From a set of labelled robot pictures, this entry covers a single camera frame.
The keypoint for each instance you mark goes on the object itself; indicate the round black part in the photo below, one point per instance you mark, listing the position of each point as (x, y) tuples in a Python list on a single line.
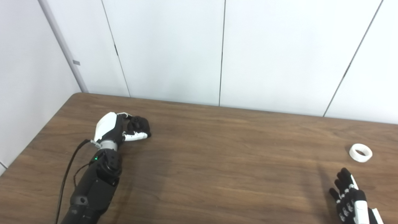
[(141, 124)]

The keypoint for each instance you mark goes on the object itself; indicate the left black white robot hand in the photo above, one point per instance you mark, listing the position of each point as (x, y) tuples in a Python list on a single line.
[(104, 127)]

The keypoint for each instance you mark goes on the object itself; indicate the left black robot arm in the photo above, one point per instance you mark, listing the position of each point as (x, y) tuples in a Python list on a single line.
[(96, 186)]

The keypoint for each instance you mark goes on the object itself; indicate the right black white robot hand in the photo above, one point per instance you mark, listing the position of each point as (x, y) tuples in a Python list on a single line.
[(349, 202)]

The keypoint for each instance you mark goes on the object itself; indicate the grey wall corner post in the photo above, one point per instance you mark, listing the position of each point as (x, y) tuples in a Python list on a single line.
[(63, 46)]

